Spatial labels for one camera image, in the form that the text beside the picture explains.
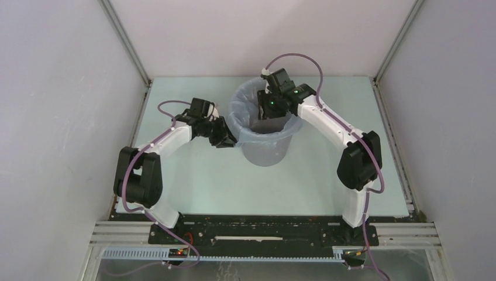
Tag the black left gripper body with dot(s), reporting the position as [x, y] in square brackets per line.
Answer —
[217, 132]

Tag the translucent blue trash bag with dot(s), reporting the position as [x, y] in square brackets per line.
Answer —
[243, 110]

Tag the grey plastic trash bin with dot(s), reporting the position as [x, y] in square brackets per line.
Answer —
[264, 156]

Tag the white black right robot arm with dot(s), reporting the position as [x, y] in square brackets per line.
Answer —
[361, 158]

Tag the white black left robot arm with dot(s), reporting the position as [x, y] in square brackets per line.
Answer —
[138, 179]

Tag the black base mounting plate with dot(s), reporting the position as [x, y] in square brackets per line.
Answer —
[264, 235]

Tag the small electronics board with LEDs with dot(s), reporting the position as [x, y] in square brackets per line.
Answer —
[177, 253]

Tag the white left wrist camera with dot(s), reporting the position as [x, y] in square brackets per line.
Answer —
[213, 113]

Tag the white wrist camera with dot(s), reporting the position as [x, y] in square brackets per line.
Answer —
[213, 113]
[265, 73]

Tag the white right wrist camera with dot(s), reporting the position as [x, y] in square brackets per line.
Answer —
[265, 73]

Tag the light blue cable duct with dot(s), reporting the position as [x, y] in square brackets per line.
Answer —
[221, 254]

